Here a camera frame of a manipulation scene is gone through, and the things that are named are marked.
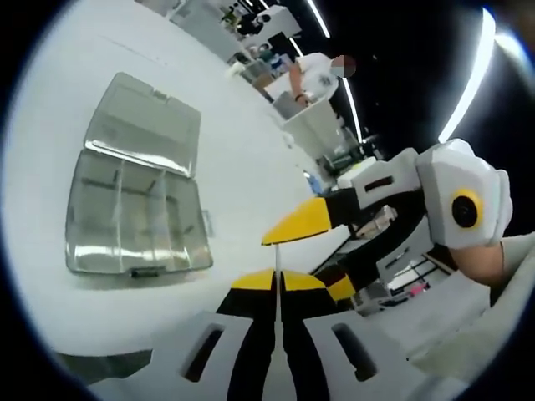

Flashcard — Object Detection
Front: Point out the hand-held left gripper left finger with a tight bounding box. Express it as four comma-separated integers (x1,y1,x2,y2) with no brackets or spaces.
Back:
125,268,278,401

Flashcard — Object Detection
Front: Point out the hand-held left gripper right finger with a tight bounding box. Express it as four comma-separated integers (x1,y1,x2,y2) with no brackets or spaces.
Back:
279,269,424,401

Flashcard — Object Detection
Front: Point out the clear grey guide fixture box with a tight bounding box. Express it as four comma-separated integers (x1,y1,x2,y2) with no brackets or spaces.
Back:
64,71,216,279

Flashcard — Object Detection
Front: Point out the white upright panel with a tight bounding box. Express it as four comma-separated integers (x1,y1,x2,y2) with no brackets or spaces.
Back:
281,99,340,160

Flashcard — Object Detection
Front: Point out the person's light grey shirt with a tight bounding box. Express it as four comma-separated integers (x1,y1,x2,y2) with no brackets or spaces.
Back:
407,231,535,377

